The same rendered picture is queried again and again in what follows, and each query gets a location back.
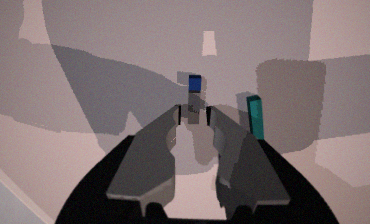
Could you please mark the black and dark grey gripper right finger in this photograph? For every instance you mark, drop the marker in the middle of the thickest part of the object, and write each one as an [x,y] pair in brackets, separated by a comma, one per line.
[253,173]

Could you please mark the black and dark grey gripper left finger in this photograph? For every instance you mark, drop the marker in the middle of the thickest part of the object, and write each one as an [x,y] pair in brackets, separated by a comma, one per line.
[139,170]

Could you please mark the small blue block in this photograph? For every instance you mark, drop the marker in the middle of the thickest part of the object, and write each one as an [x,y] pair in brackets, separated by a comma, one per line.
[195,82]

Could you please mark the turquoise rod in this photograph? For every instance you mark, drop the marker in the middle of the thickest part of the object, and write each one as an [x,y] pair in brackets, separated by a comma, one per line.
[254,104]

